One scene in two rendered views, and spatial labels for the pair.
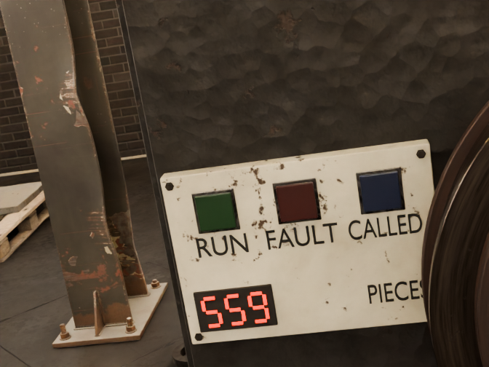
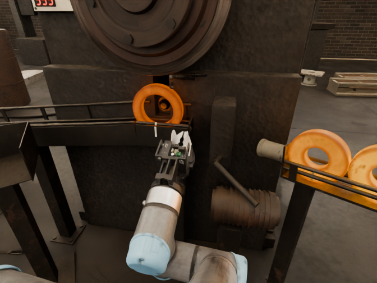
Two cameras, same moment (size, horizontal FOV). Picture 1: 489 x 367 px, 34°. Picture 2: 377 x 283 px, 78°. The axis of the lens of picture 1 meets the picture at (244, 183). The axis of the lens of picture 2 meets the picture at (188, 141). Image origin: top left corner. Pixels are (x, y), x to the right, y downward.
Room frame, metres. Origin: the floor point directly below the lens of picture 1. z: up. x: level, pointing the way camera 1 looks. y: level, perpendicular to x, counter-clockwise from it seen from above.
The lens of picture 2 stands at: (-0.18, -0.49, 1.06)
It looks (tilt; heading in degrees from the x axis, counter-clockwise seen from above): 29 degrees down; 1
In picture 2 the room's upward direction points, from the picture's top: straight up
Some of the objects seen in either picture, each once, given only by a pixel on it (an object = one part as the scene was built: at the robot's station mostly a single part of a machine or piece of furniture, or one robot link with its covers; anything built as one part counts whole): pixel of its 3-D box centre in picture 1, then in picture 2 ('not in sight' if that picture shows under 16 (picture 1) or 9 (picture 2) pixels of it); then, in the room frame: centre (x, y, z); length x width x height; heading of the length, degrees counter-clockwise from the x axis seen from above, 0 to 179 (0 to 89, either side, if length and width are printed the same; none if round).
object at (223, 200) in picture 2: not in sight; (237, 245); (0.41, -0.67, 0.27); 0.22 x 0.13 x 0.53; 81
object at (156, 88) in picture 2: not in sight; (157, 109); (0.60, -0.37, 0.75); 0.18 x 0.03 x 0.18; 80
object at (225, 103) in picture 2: not in sight; (222, 131); (0.57, -0.60, 0.68); 0.11 x 0.08 x 0.24; 171
